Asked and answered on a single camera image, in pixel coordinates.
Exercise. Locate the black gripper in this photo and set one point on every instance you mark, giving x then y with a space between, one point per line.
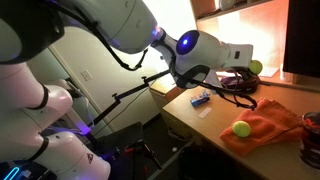
233 80

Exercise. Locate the yellow tennis ball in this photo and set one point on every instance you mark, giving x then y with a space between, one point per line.
241 129
256 66

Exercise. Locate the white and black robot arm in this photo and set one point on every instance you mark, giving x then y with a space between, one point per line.
116 20

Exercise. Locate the round dark-rimmed bowl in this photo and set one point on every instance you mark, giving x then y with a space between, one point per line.
250 87

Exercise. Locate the white paper sheet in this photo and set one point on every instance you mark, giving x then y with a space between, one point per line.
269 72

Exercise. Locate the blue band-aid box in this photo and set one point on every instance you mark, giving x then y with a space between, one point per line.
200 99

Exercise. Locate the white tape strip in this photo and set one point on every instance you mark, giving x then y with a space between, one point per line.
205 112

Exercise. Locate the wooden shelf unit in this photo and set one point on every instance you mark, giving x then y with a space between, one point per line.
260 33

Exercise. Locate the orange towel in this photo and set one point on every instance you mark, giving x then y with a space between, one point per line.
270 123

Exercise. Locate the wooden drawer unit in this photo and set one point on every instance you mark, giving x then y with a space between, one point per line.
163 90

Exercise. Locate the white round vase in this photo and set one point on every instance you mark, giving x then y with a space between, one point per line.
230 3

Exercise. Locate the black computer monitor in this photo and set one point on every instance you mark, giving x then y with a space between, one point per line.
301 36

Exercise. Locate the black camera stand rods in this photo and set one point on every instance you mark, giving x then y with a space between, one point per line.
130 89

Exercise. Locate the white wall switch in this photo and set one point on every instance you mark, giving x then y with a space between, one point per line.
86 75

